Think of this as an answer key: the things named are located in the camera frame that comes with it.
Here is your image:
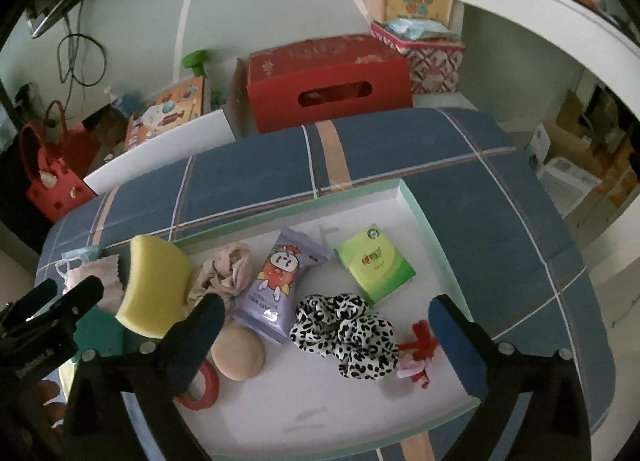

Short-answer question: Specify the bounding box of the purple snack packet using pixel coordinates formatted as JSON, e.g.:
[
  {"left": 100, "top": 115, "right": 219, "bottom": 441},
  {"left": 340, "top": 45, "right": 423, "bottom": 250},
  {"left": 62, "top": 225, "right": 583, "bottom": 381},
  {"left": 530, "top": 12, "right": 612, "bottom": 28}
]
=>
[{"left": 231, "top": 227, "right": 332, "bottom": 346}]

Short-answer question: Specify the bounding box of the yellow green sponge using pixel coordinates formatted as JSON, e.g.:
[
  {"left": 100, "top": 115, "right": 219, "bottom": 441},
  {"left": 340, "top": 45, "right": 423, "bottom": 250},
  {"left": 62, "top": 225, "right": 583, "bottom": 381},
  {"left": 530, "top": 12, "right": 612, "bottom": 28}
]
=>
[{"left": 115, "top": 234, "right": 193, "bottom": 339}]

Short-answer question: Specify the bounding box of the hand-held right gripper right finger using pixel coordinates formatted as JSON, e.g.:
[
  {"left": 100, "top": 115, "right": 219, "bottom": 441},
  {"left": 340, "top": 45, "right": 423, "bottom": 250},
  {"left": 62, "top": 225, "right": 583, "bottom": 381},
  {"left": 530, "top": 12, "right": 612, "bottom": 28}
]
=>
[{"left": 428, "top": 293, "right": 593, "bottom": 461}]

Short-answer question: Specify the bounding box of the green dumbbell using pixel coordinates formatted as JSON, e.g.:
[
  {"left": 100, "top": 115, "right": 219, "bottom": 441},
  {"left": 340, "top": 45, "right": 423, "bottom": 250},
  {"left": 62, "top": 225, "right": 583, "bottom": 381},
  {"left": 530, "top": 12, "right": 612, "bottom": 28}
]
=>
[{"left": 181, "top": 50, "right": 208, "bottom": 79}]

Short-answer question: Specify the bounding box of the white desk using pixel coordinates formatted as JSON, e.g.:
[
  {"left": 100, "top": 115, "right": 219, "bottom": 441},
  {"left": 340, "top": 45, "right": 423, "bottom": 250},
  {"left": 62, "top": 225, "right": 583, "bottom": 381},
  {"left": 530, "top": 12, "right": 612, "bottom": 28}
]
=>
[{"left": 440, "top": 0, "right": 640, "bottom": 117}]

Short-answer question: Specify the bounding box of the red cardboard box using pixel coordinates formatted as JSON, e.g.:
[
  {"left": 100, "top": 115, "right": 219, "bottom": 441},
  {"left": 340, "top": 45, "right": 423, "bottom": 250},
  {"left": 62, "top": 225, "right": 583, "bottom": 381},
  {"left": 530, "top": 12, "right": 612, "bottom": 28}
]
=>
[{"left": 231, "top": 34, "right": 415, "bottom": 134}]

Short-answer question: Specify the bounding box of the pink floral scrunchie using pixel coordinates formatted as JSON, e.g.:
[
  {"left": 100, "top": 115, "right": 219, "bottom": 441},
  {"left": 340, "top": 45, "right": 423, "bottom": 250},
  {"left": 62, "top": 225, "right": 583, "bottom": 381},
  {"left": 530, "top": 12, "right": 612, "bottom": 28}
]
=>
[{"left": 187, "top": 242, "right": 256, "bottom": 314}]

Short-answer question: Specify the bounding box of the red tape ring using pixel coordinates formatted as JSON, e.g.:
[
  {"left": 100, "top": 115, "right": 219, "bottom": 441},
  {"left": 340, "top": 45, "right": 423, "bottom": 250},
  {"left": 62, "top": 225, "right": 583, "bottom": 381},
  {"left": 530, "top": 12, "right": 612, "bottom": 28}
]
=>
[{"left": 175, "top": 358, "right": 220, "bottom": 411}]

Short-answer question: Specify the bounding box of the stack of cardboard boxes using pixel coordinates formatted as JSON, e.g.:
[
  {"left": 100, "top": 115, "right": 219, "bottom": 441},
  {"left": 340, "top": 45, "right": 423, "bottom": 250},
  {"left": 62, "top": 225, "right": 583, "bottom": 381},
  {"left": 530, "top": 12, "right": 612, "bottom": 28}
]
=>
[{"left": 530, "top": 86, "right": 640, "bottom": 222}]

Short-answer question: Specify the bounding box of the person's left hand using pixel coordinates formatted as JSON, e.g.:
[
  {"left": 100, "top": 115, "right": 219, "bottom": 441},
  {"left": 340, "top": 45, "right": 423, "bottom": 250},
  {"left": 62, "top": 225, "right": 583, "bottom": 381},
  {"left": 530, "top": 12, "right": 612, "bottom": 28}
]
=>
[{"left": 35, "top": 378, "right": 66, "bottom": 429}]

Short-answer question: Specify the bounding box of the white shallow tray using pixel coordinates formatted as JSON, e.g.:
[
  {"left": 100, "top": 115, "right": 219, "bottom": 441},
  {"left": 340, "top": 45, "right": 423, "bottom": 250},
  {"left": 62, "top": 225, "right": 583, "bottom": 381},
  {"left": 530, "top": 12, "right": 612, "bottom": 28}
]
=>
[{"left": 122, "top": 177, "right": 481, "bottom": 459}]

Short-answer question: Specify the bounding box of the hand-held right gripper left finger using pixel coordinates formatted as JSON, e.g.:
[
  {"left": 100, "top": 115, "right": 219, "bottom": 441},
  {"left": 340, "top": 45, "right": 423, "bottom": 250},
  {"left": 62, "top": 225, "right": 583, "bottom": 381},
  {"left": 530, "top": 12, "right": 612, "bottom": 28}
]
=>
[{"left": 62, "top": 293, "right": 227, "bottom": 461}]

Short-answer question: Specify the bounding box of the patterned red basket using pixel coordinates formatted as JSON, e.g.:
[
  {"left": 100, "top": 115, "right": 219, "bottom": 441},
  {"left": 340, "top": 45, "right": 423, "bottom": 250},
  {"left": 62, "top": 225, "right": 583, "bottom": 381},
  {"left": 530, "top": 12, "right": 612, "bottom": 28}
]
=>
[{"left": 370, "top": 20, "right": 467, "bottom": 94}]

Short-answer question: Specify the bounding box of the red pink hair tie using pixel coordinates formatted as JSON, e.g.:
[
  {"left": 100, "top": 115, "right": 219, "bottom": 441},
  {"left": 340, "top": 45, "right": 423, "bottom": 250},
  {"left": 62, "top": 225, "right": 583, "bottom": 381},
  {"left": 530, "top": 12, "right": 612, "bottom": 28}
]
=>
[{"left": 396, "top": 320, "right": 443, "bottom": 389}]

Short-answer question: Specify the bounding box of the green tissue packet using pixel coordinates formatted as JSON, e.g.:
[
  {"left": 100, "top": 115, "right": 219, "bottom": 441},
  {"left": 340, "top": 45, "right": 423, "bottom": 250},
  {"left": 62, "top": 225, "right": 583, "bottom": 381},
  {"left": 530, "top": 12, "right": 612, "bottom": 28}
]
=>
[{"left": 334, "top": 224, "right": 417, "bottom": 306}]

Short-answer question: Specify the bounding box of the black cable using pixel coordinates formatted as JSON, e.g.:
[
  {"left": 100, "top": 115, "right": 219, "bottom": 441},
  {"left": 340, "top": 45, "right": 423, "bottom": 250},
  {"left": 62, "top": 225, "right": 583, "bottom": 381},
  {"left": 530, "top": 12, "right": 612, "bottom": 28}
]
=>
[{"left": 56, "top": 6, "right": 108, "bottom": 88}]

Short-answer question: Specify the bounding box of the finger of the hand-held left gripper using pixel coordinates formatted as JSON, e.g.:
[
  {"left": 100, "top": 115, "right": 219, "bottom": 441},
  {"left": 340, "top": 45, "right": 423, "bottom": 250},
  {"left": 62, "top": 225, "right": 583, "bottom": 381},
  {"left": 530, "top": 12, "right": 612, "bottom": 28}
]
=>
[
  {"left": 27, "top": 276, "right": 105, "bottom": 338},
  {"left": 0, "top": 278, "right": 58, "bottom": 333}
]

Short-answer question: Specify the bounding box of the blue face mask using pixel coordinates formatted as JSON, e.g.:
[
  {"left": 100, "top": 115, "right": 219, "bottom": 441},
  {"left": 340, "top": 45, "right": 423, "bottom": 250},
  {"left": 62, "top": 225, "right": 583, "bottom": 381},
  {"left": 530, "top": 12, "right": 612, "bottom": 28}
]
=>
[{"left": 59, "top": 245, "right": 105, "bottom": 287}]

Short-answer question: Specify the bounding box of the pink fluffy cloth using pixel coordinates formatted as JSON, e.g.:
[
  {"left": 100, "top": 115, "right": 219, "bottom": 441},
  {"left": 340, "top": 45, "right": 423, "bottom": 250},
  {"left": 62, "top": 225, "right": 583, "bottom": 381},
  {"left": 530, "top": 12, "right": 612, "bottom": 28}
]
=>
[{"left": 64, "top": 256, "right": 126, "bottom": 314}]

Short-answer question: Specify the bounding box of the beige powder puff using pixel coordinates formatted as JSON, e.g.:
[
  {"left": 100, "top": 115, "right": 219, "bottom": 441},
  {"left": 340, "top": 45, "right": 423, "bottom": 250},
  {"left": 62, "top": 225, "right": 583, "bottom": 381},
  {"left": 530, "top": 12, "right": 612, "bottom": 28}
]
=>
[{"left": 210, "top": 323, "right": 266, "bottom": 382}]

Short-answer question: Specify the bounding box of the leopard print scrunchie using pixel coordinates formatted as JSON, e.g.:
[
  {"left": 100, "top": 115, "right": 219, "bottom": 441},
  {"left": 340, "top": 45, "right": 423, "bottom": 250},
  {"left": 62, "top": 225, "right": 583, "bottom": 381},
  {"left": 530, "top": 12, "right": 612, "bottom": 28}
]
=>
[{"left": 290, "top": 292, "right": 401, "bottom": 381}]

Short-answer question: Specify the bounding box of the white board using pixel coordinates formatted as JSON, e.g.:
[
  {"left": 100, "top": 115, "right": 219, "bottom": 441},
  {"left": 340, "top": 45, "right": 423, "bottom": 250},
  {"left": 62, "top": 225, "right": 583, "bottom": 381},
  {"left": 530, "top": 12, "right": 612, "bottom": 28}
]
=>
[{"left": 84, "top": 110, "right": 237, "bottom": 194}]

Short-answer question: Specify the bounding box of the red felt bag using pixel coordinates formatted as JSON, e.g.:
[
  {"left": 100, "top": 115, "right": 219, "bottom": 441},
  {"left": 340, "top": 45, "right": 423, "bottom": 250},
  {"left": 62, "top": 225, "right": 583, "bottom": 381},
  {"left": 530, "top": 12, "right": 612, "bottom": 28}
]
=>
[{"left": 20, "top": 101, "right": 101, "bottom": 224}]

